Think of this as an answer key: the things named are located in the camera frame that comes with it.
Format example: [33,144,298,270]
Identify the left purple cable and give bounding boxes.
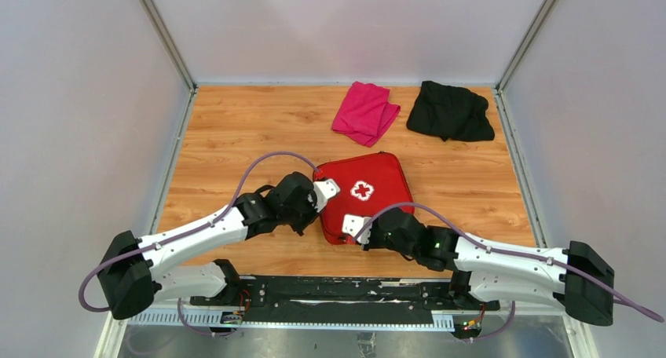
[78,151,320,313]

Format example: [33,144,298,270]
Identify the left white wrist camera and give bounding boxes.
[313,179,340,213]

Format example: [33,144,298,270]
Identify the black folded cloth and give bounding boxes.
[406,81,495,142]

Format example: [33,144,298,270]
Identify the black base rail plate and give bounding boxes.
[188,276,500,326]

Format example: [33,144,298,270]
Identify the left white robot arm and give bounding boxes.
[97,172,339,320]

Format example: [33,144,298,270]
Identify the red black medicine kit case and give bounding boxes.
[313,152,413,245]

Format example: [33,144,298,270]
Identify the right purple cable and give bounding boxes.
[353,202,665,341]

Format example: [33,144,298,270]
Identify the pink folded cloth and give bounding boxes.
[331,82,401,148]

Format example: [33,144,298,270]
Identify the purple cable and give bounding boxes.
[78,151,320,313]
[353,202,665,341]

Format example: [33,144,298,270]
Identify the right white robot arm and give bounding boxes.
[343,208,615,327]

